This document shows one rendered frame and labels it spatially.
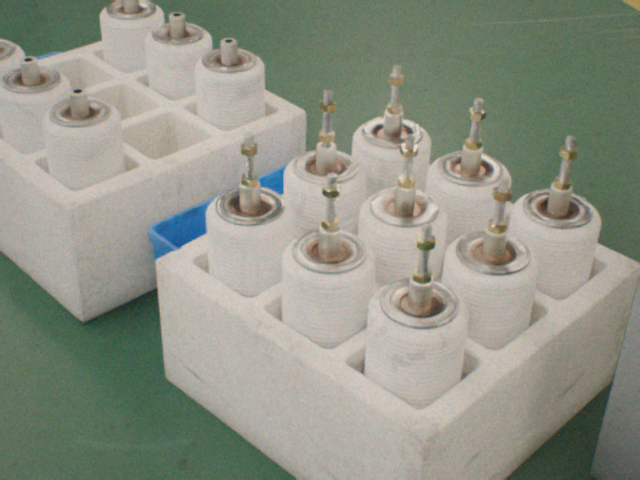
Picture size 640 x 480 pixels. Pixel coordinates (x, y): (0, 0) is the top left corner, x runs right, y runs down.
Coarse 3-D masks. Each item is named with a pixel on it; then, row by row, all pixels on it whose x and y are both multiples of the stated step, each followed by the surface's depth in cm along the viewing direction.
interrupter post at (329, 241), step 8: (320, 232) 100; (328, 232) 100; (336, 232) 100; (320, 240) 101; (328, 240) 100; (336, 240) 100; (320, 248) 101; (328, 248) 100; (336, 248) 101; (328, 256) 101; (336, 256) 101
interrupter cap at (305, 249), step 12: (300, 240) 103; (312, 240) 103; (348, 240) 103; (360, 240) 103; (300, 252) 102; (312, 252) 102; (348, 252) 102; (360, 252) 102; (300, 264) 100; (312, 264) 100; (324, 264) 100; (336, 264) 100; (348, 264) 100; (360, 264) 100
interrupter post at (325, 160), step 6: (318, 144) 114; (318, 150) 114; (324, 150) 113; (330, 150) 113; (318, 156) 114; (324, 156) 114; (330, 156) 114; (318, 162) 115; (324, 162) 114; (330, 162) 114; (318, 168) 115; (324, 168) 115; (330, 168) 115
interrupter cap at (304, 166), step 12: (300, 156) 117; (312, 156) 117; (336, 156) 117; (348, 156) 117; (300, 168) 115; (312, 168) 116; (336, 168) 116; (348, 168) 115; (312, 180) 113; (324, 180) 113; (348, 180) 113
